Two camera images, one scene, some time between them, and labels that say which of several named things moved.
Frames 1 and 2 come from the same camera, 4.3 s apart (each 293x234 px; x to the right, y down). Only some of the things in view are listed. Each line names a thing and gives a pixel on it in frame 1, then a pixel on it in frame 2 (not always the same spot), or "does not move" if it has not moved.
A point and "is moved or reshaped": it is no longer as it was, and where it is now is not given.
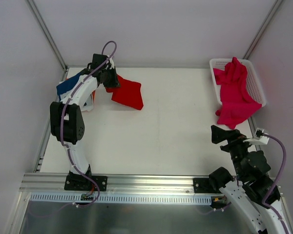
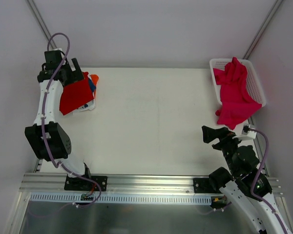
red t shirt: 128,93 is moved or reshaped
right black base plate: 203,185 does not move
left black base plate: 75,182 does not move
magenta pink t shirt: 237,103 does not move
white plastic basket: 254,87 does not move
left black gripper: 111,79 -> 72,73
